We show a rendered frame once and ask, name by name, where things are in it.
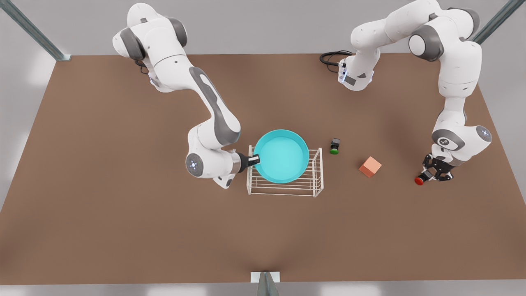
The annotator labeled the red button switch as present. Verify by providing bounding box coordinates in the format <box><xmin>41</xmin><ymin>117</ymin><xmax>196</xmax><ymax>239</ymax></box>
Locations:
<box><xmin>414</xmin><ymin>170</ymin><xmax>434</xmax><ymax>186</ymax></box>

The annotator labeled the turquoise round plate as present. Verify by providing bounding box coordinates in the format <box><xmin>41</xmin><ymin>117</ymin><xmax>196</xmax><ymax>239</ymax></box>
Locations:
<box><xmin>254</xmin><ymin>129</ymin><xmax>309</xmax><ymax>184</ymax></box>

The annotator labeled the orange cube block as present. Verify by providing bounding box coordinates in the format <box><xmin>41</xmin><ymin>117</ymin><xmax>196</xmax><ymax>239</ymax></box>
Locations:
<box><xmin>359</xmin><ymin>156</ymin><xmax>382</xmax><ymax>178</ymax></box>

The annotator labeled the white wire shelf rack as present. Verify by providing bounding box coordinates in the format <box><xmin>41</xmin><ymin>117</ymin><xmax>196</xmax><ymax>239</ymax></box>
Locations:
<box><xmin>246</xmin><ymin>145</ymin><xmax>324</xmax><ymax>198</ymax></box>

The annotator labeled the silver frame post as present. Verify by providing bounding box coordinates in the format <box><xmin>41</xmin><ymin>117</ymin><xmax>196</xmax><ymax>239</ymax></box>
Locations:
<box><xmin>471</xmin><ymin>0</ymin><xmax>526</xmax><ymax>45</ymax></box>
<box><xmin>0</xmin><ymin>0</ymin><xmax>72</xmax><ymax>62</ymax></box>
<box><xmin>251</xmin><ymin>271</ymin><xmax>281</xmax><ymax>296</ymax></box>

